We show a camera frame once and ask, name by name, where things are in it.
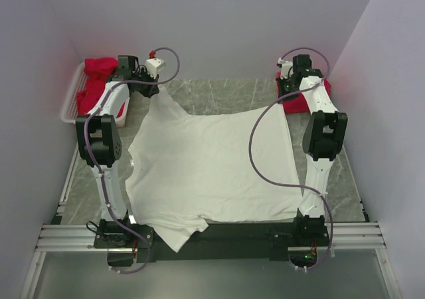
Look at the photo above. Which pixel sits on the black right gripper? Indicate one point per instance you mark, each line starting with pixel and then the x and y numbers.
pixel 280 82

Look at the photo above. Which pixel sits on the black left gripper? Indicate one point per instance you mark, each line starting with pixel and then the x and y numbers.
pixel 153 90

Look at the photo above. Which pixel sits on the white t shirt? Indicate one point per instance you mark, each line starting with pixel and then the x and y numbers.
pixel 189 170

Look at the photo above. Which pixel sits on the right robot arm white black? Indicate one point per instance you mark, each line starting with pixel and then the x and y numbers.
pixel 322 142

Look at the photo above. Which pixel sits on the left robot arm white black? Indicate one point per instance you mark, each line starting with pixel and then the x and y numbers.
pixel 110 82

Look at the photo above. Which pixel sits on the folded red t shirt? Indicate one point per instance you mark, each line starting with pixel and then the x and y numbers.
pixel 292 106

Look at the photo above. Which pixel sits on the red t shirt in basket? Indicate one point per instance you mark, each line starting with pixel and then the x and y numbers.
pixel 97 71

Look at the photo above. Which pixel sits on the white plastic laundry basket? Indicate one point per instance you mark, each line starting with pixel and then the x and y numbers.
pixel 69 110

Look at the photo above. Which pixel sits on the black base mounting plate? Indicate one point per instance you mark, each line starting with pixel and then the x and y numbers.
pixel 274 241

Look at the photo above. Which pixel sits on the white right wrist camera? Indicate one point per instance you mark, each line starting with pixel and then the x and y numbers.
pixel 285 68

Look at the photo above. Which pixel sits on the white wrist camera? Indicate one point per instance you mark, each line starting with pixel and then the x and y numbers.
pixel 285 68
pixel 154 65

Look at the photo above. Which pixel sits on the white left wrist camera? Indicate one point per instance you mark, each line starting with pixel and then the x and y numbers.
pixel 154 65

